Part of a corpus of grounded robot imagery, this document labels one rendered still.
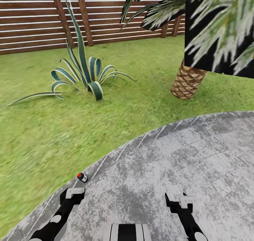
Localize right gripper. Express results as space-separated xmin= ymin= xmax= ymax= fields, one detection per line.
xmin=165 ymin=193 xmax=193 ymax=222

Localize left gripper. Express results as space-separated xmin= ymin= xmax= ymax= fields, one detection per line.
xmin=60 ymin=189 xmax=85 ymax=210

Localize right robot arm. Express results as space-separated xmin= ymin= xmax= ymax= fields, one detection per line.
xmin=165 ymin=193 xmax=208 ymax=241

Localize robot trunk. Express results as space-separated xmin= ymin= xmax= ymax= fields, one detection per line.
xmin=103 ymin=224 xmax=151 ymax=241

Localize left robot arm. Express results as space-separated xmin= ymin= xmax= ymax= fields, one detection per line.
xmin=28 ymin=188 xmax=85 ymax=241

